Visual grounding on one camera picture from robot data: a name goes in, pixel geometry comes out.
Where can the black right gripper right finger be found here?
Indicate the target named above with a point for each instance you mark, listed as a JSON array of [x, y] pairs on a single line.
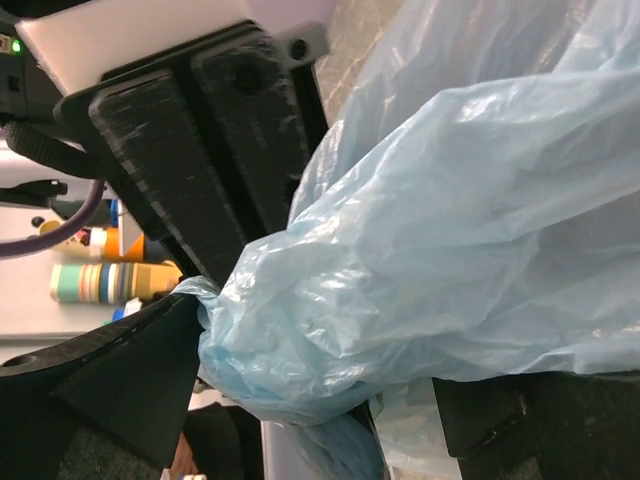
[[543, 426]]

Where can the light blue plastic bag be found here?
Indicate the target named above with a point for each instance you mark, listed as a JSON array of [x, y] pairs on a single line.
[[472, 212]]

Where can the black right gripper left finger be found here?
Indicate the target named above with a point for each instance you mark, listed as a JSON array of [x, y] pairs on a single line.
[[109, 404]]

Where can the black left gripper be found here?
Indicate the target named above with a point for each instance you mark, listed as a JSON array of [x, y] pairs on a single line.
[[259, 121]]

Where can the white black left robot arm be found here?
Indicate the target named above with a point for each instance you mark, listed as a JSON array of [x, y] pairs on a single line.
[[53, 49]]

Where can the orange white bottle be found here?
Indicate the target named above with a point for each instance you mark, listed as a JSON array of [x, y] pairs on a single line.
[[105, 244]]

